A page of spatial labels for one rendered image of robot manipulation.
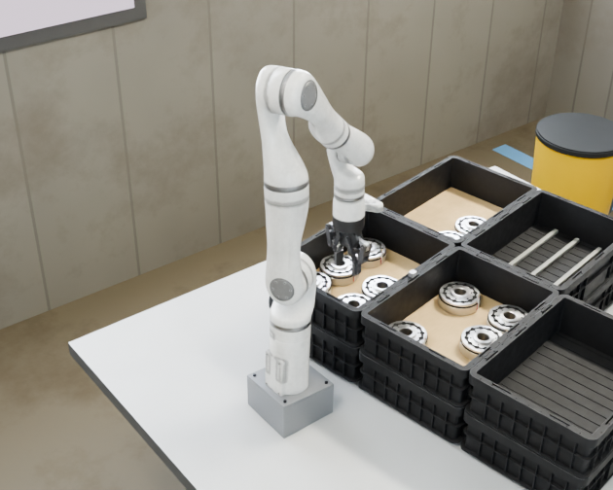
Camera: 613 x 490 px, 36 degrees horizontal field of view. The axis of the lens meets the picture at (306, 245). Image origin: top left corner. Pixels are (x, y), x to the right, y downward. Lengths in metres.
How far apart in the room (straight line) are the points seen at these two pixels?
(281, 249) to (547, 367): 0.70
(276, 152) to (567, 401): 0.85
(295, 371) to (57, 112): 1.68
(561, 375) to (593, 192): 1.74
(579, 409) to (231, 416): 0.79
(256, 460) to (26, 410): 1.41
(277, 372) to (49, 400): 1.45
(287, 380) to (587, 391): 0.67
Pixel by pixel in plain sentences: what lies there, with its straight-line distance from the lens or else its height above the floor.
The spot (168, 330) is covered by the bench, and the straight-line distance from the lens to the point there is 2.50.
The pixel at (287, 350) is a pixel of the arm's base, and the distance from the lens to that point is 2.08.
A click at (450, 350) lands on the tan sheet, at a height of 0.83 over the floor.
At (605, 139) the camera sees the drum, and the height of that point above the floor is 0.58.
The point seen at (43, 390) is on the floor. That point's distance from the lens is 3.46.
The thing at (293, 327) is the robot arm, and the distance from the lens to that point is 2.04.
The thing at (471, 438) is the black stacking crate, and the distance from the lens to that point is 2.15.
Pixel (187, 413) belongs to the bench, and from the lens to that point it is 2.26.
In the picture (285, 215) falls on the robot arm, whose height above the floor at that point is 1.25.
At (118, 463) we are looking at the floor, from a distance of 3.15.
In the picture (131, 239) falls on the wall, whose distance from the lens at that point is 3.85.
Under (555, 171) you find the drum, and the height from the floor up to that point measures 0.46.
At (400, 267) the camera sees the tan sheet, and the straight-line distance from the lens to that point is 2.50.
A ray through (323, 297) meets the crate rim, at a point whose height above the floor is 0.92.
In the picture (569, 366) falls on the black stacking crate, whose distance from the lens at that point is 2.26.
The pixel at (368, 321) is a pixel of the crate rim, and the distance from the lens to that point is 2.15.
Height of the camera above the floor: 2.24
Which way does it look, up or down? 33 degrees down
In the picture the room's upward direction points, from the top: 1 degrees clockwise
